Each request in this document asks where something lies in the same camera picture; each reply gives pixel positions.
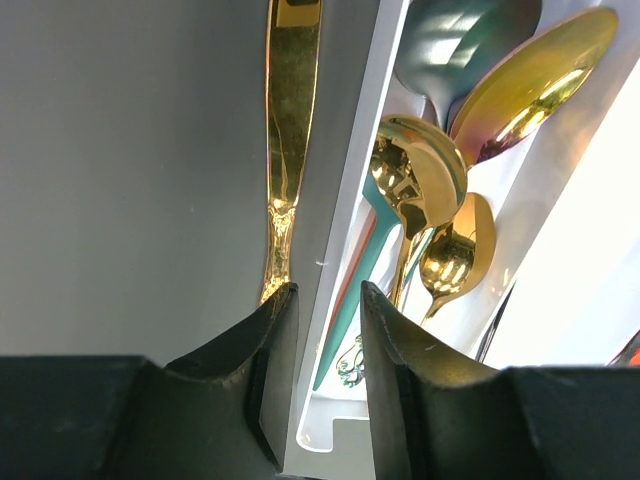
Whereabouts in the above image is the gold thin utensil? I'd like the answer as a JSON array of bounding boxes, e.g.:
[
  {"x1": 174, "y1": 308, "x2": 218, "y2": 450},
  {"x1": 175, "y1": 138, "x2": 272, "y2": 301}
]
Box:
[{"x1": 370, "y1": 115, "x2": 468, "y2": 306}]

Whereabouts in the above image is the gold metal spoon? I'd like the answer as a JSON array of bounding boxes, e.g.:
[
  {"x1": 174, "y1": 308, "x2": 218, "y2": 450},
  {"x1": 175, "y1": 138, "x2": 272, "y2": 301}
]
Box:
[{"x1": 419, "y1": 193, "x2": 496, "y2": 327}]

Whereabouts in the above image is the teal plastic spoon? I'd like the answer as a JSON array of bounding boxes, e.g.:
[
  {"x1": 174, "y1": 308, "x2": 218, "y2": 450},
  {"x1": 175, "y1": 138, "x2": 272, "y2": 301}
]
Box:
[{"x1": 313, "y1": 173, "x2": 400, "y2": 391}]

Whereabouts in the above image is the silver metal spoon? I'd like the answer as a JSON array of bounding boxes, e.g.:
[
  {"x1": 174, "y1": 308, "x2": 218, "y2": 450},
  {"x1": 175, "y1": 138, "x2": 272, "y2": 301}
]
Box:
[{"x1": 394, "y1": 0, "x2": 542, "y2": 128}]

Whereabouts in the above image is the gold metal knife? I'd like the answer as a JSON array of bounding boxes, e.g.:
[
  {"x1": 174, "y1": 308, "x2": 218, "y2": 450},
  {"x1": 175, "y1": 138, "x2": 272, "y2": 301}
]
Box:
[{"x1": 260, "y1": 1, "x2": 322, "y2": 302}]

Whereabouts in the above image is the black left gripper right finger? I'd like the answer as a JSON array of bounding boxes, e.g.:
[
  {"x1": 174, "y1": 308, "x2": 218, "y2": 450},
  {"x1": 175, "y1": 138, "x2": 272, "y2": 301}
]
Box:
[{"x1": 360, "y1": 282, "x2": 639, "y2": 479}]

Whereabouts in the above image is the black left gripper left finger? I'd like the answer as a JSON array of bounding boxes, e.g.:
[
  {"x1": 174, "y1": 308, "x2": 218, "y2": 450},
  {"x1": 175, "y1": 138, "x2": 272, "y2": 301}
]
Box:
[{"x1": 1, "y1": 283, "x2": 299, "y2": 479}]

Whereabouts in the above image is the orange plastic knife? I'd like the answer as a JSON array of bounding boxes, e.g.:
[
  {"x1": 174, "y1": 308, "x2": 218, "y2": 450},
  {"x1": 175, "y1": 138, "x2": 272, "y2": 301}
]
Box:
[{"x1": 609, "y1": 332, "x2": 640, "y2": 366}]

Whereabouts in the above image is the white divided utensil tray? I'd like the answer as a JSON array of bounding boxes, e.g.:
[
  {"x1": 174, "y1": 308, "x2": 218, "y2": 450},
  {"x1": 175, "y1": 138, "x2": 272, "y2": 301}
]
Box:
[{"x1": 284, "y1": 1, "x2": 639, "y2": 479}]

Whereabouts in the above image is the orange plastic spoon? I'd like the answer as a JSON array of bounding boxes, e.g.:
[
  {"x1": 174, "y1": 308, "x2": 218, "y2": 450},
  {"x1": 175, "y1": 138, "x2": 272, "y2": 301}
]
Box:
[{"x1": 327, "y1": 202, "x2": 376, "y2": 333}]

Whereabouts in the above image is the iridescent purple spoon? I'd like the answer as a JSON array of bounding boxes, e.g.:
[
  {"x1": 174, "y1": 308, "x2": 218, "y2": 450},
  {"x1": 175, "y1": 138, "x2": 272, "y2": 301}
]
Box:
[{"x1": 450, "y1": 7, "x2": 618, "y2": 167}]

